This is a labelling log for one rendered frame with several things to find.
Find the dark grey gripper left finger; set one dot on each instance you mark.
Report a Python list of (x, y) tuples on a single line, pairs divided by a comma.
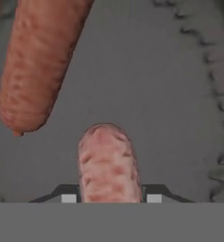
[(66, 193)]

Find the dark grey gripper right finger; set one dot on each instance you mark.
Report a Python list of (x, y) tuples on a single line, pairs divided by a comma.
[(157, 192)]

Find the pale pink sausage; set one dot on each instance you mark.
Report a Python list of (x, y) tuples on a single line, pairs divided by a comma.
[(107, 165)]

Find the reddish brown sausage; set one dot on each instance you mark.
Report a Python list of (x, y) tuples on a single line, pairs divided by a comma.
[(36, 66)]

